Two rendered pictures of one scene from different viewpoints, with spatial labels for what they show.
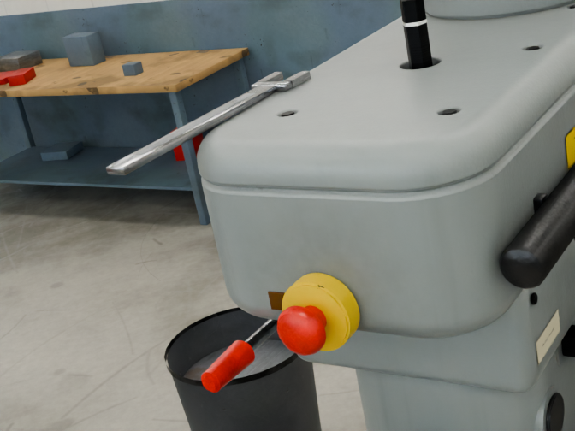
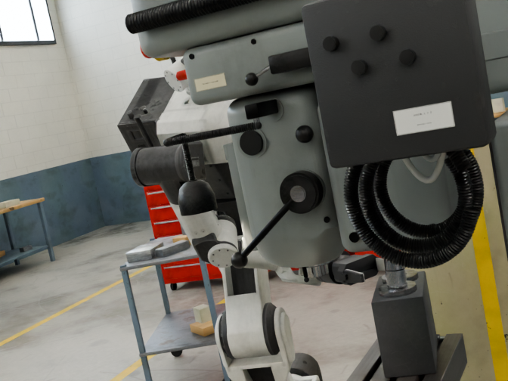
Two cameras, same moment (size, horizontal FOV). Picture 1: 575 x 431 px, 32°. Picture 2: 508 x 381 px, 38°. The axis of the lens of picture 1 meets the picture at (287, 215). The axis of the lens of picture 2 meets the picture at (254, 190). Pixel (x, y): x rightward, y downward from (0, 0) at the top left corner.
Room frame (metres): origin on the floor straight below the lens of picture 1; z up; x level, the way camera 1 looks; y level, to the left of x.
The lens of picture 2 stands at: (0.56, -1.48, 1.62)
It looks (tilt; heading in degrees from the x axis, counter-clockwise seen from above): 7 degrees down; 80
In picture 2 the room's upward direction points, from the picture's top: 11 degrees counter-clockwise
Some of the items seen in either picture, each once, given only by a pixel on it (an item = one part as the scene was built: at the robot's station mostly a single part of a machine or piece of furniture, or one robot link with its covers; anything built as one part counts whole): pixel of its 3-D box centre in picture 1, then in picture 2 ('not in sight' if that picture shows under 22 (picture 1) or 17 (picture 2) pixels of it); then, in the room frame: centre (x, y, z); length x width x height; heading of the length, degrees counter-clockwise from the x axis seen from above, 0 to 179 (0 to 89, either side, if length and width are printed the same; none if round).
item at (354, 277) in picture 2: not in sight; (353, 277); (1.04, 0.22, 1.16); 0.06 x 0.02 x 0.03; 114
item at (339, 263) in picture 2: not in sight; (345, 267); (1.06, 0.32, 1.16); 0.13 x 0.12 x 0.10; 24
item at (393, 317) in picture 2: not in sight; (405, 319); (1.15, 0.21, 1.03); 0.22 x 0.12 x 0.20; 65
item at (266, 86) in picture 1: (213, 117); not in sight; (0.82, 0.04, 1.89); 0.24 x 0.04 x 0.01; 141
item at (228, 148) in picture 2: not in sight; (247, 196); (0.78, -0.08, 1.45); 0.04 x 0.04 x 0.21; 54
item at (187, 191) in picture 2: not in sight; (196, 195); (0.69, -0.06, 1.46); 0.07 x 0.07 x 0.06
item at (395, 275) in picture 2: not in sight; (395, 273); (1.13, 0.17, 1.16); 0.05 x 0.05 x 0.06
